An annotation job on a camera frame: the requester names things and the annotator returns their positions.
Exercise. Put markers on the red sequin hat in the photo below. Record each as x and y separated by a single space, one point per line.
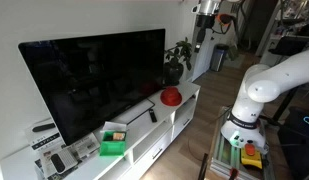
171 96

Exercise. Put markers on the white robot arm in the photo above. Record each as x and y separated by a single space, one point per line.
262 84

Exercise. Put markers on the potted green plant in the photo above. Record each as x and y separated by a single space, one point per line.
177 58

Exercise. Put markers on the green plastic box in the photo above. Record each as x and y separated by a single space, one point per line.
113 143

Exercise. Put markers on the grey trash bin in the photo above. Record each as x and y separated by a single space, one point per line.
218 56

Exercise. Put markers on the black flat screen TV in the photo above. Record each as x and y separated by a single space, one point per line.
87 81

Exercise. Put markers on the white TV stand cabinet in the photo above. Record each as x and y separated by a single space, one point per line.
145 140

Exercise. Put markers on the black remote behind TV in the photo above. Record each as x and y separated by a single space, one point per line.
43 127

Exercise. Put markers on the yellow emergency stop box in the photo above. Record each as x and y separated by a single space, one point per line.
251 156

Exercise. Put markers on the newspaper sheets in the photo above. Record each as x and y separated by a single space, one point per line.
80 149

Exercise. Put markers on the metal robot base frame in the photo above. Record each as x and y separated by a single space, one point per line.
223 158

